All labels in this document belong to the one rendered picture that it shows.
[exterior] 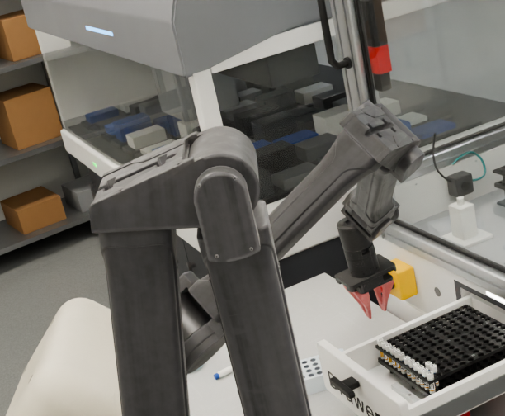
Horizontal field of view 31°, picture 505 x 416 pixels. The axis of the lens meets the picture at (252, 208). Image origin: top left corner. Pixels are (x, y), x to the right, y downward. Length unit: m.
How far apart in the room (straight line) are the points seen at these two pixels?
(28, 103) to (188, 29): 2.97
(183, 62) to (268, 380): 1.57
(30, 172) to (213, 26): 3.51
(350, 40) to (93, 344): 1.16
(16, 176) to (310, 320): 3.63
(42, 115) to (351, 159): 4.09
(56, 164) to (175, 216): 5.04
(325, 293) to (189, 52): 0.70
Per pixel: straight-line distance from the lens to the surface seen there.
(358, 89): 2.03
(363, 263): 1.69
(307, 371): 1.97
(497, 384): 1.72
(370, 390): 1.66
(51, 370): 0.95
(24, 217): 5.24
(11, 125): 5.13
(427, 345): 1.78
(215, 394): 2.03
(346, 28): 2.00
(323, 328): 2.19
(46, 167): 5.69
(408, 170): 1.26
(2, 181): 5.62
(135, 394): 0.76
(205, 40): 2.27
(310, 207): 1.18
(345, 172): 1.18
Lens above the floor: 1.82
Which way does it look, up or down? 20 degrees down
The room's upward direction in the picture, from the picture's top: 13 degrees counter-clockwise
